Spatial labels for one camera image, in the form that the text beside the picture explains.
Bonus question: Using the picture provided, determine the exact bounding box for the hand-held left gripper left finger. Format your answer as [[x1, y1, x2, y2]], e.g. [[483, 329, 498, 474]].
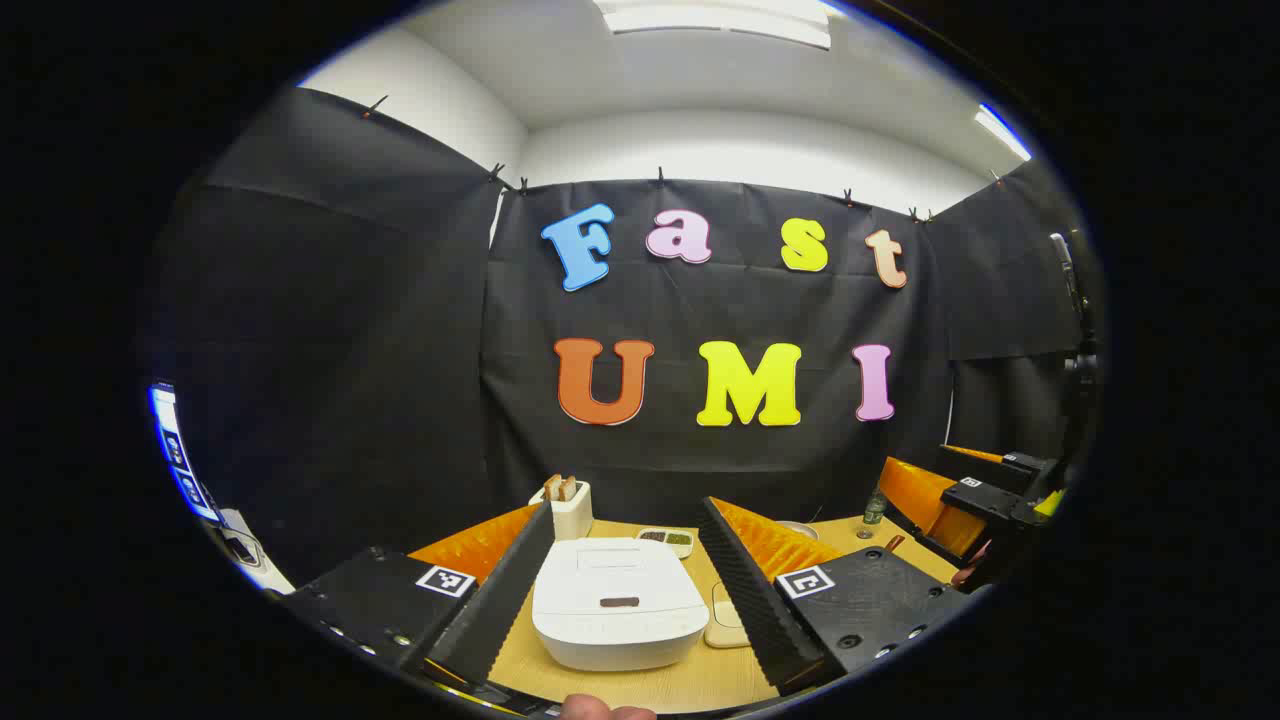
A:
[[285, 500, 556, 691]]

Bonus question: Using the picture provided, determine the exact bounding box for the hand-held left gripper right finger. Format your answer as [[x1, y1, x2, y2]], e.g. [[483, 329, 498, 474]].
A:
[[697, 496, 976, 696]]

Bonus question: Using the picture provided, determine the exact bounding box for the clear rice container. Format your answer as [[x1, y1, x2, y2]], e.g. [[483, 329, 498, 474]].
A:
[[704, 582, 751, 650]]

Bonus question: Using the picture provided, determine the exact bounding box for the white rice cooker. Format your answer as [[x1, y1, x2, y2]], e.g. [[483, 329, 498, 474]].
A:
[[531, 537, 711, 672]]

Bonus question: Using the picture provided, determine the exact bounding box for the white toaster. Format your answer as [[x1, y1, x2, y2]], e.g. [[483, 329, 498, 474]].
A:
[[528, 480, 594, 542]]

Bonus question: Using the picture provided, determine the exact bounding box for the divided bean dish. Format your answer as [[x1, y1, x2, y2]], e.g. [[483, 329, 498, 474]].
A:
[[637, 527, 695, 559]]

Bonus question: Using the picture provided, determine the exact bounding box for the white side desk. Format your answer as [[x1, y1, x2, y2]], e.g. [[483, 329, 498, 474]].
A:
[[205, 508, 297, 597]]

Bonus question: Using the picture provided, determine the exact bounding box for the black backdrop cloth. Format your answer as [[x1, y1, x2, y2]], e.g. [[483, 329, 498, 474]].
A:
[[140, 85, 1106, 586]]

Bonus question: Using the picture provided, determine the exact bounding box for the small ceiling light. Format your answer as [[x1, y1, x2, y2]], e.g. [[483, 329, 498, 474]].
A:
[[975, 104, 1033, 163]]

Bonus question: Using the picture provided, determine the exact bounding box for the computer monitor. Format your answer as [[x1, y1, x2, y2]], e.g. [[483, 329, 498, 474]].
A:
[[150, 383, 223, 524]]

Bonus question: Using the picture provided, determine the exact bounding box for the long ceiling light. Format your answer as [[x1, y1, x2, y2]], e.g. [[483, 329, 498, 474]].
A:
[[595, 0, 833, 51]]

